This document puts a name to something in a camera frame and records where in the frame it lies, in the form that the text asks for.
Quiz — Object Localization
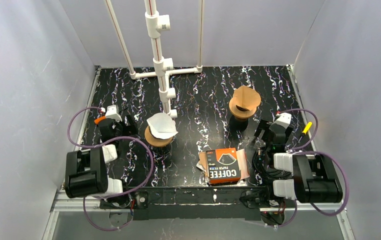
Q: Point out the yellow marker pen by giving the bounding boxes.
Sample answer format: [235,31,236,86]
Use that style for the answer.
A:
[301,121,313,136]

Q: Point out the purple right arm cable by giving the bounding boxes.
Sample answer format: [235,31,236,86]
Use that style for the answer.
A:
[243,108,350,230]

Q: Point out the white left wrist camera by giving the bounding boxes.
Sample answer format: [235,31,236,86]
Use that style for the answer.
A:
[101,105,123,123]

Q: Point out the red and black carafe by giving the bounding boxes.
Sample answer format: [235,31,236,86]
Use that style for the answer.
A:
[228,115,249,133]

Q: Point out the orange handled screwdriver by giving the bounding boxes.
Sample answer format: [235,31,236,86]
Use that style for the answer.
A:
[94,116,106,126]

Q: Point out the aluminium frame rail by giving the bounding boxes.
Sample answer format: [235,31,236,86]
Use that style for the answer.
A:
[43,187,355,240]

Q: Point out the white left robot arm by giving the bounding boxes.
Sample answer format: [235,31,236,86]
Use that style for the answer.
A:
[64,115,138,199]

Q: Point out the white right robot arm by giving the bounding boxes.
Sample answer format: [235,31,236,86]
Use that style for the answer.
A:
[252,120,344,204]

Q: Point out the white PVC pipe stand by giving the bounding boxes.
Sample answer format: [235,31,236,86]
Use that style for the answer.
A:
[104,0,205,119]

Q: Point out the white paper coffee filter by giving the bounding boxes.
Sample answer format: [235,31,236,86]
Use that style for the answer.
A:
[146,112,178,139]

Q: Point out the coiled black cable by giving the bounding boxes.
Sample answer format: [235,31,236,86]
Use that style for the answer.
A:
[251,146,292,185]

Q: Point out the brown paper coffee filter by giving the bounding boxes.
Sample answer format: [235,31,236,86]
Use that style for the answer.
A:
[231,85,261,112]

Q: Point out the wooden ring dripper holder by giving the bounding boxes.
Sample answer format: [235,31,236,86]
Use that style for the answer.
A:
[144,126,173,148]

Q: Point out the orange coffee filter package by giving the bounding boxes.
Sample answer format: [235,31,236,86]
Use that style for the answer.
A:
[196,147,250,185]

